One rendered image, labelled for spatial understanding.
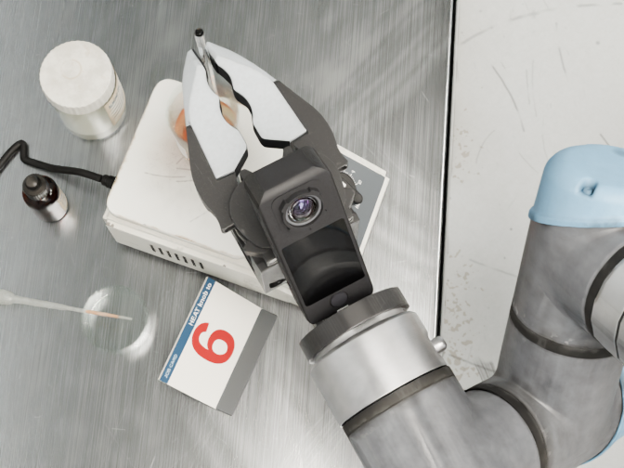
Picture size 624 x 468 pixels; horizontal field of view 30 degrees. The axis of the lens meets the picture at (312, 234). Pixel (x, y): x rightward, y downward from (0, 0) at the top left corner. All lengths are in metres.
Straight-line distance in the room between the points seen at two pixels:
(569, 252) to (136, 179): 0.38
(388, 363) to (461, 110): 0.39
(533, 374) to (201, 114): 0.26
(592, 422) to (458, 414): 0.10
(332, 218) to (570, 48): 0.45
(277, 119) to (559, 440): 0.26
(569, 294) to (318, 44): 0.45
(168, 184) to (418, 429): 0.33
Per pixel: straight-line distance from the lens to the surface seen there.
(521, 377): 0.72
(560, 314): 0.69
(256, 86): 0.74
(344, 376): 0.68
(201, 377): 0.94
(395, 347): 0.68
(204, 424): 0.96
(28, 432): 0.98
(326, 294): 0.69
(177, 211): 0.90
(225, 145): 0.73
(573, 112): 1.04
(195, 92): 0.74
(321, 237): 0.66
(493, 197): 1.00
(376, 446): 0.68
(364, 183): 0.95
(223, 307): 0.94
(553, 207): 0.67
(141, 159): 0.92
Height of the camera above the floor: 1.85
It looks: 75 degrees down
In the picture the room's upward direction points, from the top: 1 degrees counter-clockwise
